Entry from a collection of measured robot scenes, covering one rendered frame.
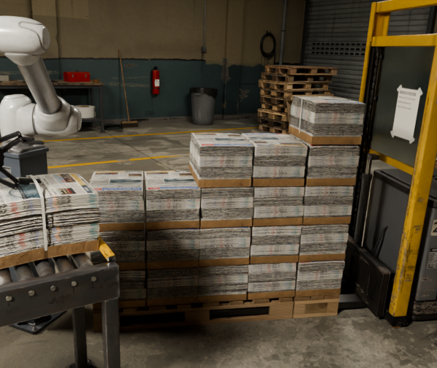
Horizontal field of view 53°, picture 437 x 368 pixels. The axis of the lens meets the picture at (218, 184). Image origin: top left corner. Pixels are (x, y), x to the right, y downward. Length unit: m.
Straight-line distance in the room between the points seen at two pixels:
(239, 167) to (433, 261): 1.26
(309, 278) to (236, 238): 0.54
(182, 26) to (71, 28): 2.26
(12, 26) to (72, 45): 7.08
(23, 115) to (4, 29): 0.62
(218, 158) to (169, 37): 7.43
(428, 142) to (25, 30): 1.92
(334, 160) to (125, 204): 1.14
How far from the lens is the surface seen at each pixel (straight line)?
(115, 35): 9.16
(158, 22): 9.49
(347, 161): 2.50
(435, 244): 2.79
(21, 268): 1.64
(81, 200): 1.60
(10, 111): 2.38
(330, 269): 2.72
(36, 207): 1.57
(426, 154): 2.50
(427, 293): 2.92
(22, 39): 1.85
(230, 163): 2.30
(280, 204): 2.44
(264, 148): 2.31
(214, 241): 2.42
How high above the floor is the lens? 1.52
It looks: 17 degrees down
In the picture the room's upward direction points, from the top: 2 degrees clockwise
